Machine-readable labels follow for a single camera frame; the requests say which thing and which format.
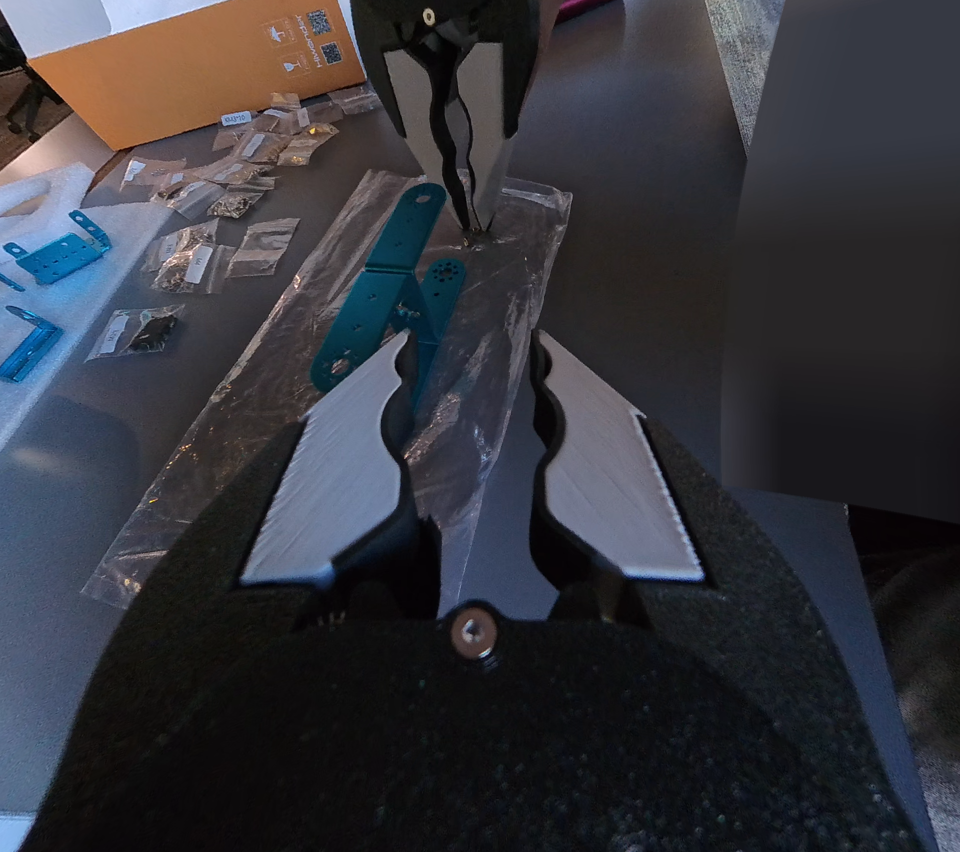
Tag black office chair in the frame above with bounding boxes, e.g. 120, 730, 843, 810
0, 25, 73, 142

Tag blue flanged bracket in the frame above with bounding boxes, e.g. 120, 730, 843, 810
0, 306, 66, 385

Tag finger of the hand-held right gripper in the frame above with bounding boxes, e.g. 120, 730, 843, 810
453, 41, 516, 232
382, 45, 477, 232

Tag white foam sheet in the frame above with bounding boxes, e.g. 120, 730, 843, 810
0, 165, 174, 452

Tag pile of small hardware bags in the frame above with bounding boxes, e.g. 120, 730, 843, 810
85, 84, 384, 362

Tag blue metal bracket assembly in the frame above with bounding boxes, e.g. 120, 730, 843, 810
309, 182, 468, 411

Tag orange cardboard box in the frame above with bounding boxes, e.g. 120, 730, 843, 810
0, 0, 369, 152

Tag blue perforated bracket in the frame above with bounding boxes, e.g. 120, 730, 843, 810
3, 210, 114, 287

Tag grey desk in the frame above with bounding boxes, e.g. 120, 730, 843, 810
0, 0, 939, 852

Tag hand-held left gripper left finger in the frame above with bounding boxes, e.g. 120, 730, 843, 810
238, 330, 415, 588

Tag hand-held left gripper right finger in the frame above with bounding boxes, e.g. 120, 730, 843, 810
531, 329, 708, 580

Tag large clear plastic bag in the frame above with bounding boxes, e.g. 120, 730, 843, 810
80, 168, 576, 602

